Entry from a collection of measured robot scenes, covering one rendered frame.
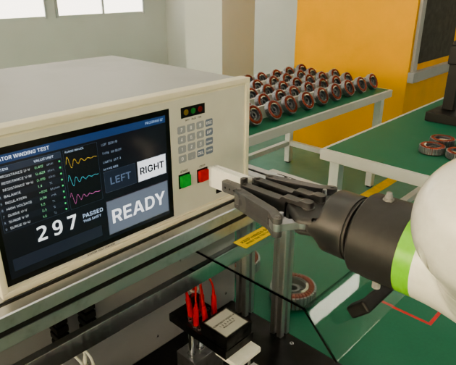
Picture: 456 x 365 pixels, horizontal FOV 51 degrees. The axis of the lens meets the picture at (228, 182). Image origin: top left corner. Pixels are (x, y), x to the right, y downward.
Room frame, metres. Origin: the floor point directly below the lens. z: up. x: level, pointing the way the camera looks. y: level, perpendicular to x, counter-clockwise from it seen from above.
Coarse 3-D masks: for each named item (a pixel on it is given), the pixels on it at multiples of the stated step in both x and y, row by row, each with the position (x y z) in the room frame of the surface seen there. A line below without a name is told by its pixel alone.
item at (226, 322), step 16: (208, 304) 0.74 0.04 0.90; (176, 320) 0.70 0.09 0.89; (192, 320) 0.69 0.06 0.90; (208, 320) 0.67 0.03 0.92; (224, 320) 0.67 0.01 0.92; (240, 320) 0.67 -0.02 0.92; (192, 336) 0.67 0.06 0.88; (208, 336) 0.65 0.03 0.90; (224, 336) 0.63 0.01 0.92; (240, 336) 0.64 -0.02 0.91; (192, 352) 0.69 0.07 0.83; (224, 352) 0.62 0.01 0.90; (240, 352) 0.63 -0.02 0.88; (256, 352) 0.64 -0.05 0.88
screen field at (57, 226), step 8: (72, 216) 0.54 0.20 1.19; (48, 224) 0.51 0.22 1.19; (56, 224) 0.52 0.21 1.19; (64, 224) 0.53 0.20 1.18; (72, 224) 0.53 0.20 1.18; (40, 232) 0.50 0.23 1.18; (48, 232) 0.51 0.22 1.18; (56, 232) 0.52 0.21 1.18; (64, 232) 0.53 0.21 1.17; (40, 240) 0.50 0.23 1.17
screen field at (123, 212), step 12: (144, 192) 0.62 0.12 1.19; (156, 192) 0.63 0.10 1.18; (108, 204) 0.57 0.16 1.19; (120, 204) 0.59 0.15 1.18; (132, 204) 0.60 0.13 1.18; (144, 204) 0.62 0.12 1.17; (156, 204) 0.63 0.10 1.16; (168, 204) 0.65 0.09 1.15; (108, 216) 0.57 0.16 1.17; (120, 216) 0.59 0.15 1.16; (132, 216) 0.60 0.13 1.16; (144, 216) 0.61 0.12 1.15; (120, 228) 0.58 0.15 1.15
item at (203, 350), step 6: (180, 348) 0.70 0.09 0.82; (186, 348) 0.70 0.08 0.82; (198, 348) 0.70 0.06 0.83; (204, 348) 0.70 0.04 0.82; (180, 354) 0.69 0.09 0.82; (186, 354) 0.69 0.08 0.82; (192, 354) 0.69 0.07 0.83; (198, 354) 0.69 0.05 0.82; (204, 354) 0.69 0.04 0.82; (210, 354) 0.69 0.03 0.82; (180, 360) 0.69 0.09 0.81; (186, 360) 0.68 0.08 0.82; (192, 360) 0.67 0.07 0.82; (198, 360) 0.67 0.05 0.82; (204, 360) 0.68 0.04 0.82; (210, 360) 0.69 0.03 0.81; (216, 360) 0.71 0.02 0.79; (222, 360) 0.72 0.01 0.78
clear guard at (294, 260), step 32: (256, 224) 0.75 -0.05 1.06; (224, 256) 0.64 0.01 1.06; (256, 256) 0.64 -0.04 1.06; (288, 256) 0.64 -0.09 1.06; (320, 256) 0.64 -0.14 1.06; (288, 288) 0.56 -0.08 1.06; (320, 288) 0.56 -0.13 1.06; (352, 288) 0.58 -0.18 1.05; (320, 320) 0.51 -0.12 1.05; (352, 320) 0.54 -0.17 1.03
